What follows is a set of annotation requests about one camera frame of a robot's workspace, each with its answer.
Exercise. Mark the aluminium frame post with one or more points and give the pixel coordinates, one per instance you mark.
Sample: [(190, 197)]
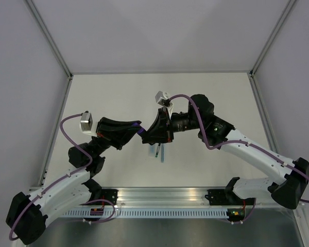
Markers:
[(48, 36), (273, 35)]

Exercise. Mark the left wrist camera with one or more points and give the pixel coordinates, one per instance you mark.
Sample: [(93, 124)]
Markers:
[(87, 124)]

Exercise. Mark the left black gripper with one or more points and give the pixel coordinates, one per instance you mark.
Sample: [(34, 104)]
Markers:
[(117, 133)]

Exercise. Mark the right aluminium frame post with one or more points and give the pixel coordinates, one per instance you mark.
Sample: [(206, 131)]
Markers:
[(273, 35)]

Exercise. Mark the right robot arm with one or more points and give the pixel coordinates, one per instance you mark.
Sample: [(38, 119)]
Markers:
[(286, 179)]

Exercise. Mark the slotted cable duct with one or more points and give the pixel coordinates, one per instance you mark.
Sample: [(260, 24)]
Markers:
[(148, 213)]

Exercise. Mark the purple black highlighter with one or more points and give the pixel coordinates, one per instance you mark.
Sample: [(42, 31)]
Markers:
[(142, 132)]

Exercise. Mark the green pen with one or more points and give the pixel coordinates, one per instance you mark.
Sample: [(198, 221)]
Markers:
[(157, 150)]

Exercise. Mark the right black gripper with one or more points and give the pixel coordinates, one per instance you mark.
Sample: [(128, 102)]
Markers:
[(159, 130)]

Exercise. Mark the light blue highlighter body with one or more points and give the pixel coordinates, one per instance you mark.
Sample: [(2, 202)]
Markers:
[(152, 150)]

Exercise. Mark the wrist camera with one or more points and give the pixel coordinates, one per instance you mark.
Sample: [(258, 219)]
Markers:
[(163, 99), (87, 124)]

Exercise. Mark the blue pen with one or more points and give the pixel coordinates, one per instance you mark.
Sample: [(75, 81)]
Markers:
[(162, 153)]

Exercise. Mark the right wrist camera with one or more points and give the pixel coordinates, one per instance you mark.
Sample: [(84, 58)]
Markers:
[(163, 99)]

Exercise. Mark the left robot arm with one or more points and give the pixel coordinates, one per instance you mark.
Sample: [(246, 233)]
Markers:
[(30, 214)]

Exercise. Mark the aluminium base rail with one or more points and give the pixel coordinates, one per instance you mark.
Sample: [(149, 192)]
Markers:
[(158, 196)]

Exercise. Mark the left aluminium frame post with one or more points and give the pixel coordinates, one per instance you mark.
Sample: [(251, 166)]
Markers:
[(48, 36)]

